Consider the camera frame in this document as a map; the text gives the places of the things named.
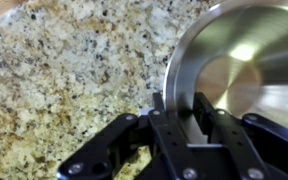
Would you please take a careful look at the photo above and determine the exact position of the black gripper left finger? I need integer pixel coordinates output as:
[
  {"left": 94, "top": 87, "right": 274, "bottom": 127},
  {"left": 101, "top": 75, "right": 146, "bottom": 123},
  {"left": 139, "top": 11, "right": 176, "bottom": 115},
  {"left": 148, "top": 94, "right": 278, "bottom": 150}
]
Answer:
[{"left": 56, "top": 92, "right": 202, "bottom": 180}]

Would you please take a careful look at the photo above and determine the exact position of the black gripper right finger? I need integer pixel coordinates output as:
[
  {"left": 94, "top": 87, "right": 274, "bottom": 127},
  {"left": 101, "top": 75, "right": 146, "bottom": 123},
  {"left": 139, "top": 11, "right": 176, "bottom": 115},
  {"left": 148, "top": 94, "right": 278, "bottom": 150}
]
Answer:
[{"left": 193, "top": 92, "right": 288, "bottom": 180}]

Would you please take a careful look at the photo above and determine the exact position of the metal bowl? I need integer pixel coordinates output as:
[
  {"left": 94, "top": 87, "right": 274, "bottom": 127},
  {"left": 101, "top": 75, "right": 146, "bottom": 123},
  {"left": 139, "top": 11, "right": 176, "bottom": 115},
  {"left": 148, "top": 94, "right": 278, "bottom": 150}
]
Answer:
[{"left": 162, "top": 0, "right": 288, "bottom": 138}]

